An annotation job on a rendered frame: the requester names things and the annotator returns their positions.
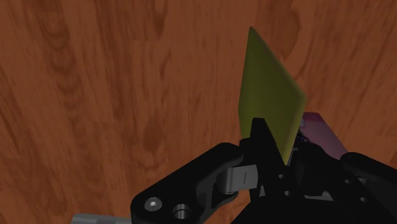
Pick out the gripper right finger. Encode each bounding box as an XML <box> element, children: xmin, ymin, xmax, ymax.
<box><xmin>289</xmin><ymin>141</ymin><xmax>397</xmax><ymax>224</ymax></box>

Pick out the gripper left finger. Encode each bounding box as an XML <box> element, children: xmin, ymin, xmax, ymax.
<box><xmin>71</xmin><ymin>117</ymin><xmax>288</xmax><ymax>224</ymax></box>

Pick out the purple book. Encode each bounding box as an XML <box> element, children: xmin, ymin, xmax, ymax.
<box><xmin>286</xmin><ymin>112</ymin><xmax>349</xmax><ymax>165</ymax></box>

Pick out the olive green book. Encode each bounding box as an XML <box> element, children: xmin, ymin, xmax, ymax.
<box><xmin>238</xmin><ymin>26</ymin><xmax>307</xmax><ymax>166</ymax></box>

